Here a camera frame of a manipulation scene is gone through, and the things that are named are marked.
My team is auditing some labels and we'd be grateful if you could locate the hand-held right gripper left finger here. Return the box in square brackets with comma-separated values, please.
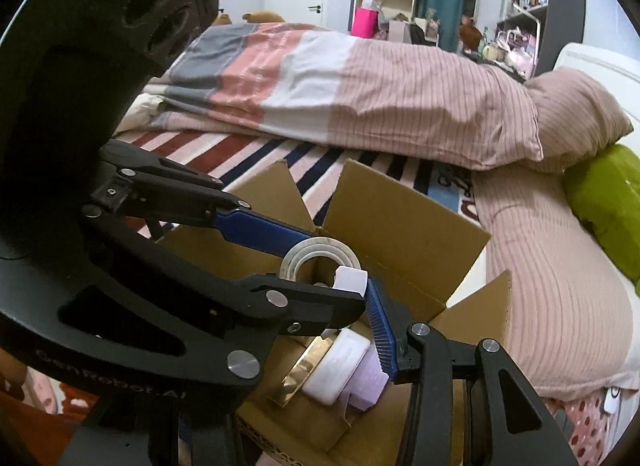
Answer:
[170, 393, 251, 466]

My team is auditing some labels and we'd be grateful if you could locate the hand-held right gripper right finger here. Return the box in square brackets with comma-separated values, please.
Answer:
[366, 278, 576, 466]

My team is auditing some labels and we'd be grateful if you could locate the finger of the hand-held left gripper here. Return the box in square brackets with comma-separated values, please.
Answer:
[92, 141, 318, 253]
[57, 203, 366, 384]

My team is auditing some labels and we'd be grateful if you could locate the light purple box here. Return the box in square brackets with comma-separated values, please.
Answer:
[345, 348, 391, 412]

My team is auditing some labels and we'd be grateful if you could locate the white earbuds case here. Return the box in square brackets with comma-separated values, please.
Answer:
[301, 328, 372, 406]

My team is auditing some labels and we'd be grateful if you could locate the small pale lilac container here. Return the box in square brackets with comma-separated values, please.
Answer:
[332, 267, 369, 297]

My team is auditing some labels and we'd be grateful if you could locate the clear tape roll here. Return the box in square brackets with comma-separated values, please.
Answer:
[279, 237, 362, 291]

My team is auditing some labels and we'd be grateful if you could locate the gold slim box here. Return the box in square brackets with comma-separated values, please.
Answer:
[272, 336, 335, 409]

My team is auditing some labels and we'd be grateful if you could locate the brown cardboard box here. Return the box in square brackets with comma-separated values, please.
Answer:
[150, 158, 513, 466]

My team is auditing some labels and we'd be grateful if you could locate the cream fleece blanket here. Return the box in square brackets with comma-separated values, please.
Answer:
[117, 96, 168, 135]

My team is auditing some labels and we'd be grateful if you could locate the striped pink grey duvet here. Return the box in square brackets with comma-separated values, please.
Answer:
[142, 22, 543, 171]

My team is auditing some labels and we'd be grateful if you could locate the pink striped pillow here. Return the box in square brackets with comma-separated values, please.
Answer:
[472, 166, 636, 402]
[525, 68, 633, 174]

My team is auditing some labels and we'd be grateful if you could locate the polka dot bed sheet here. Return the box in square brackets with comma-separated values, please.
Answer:
[545, 386, 621, 466]

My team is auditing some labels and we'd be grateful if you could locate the pink bag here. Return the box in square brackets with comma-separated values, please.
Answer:
[351, 6, 379, 38]

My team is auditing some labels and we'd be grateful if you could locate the black clothing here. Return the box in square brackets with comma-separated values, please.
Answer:
[409, 23, 438, 46]

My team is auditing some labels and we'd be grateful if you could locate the green plush toy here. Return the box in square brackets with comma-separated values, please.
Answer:
[562, 145, 640, 294]

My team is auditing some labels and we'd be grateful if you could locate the dark brown plush toy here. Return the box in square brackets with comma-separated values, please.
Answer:
[459, 16, 485, 54]

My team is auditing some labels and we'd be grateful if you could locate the pink toy set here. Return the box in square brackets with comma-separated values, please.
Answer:
[495, 28, 538, 69]

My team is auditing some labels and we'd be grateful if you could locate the white bed headboard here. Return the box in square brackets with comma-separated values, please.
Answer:
[552, 43, 640, 147]

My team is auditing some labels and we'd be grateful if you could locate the dark tall bookshelf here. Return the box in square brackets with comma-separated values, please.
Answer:
[495, 0, 586, 79]

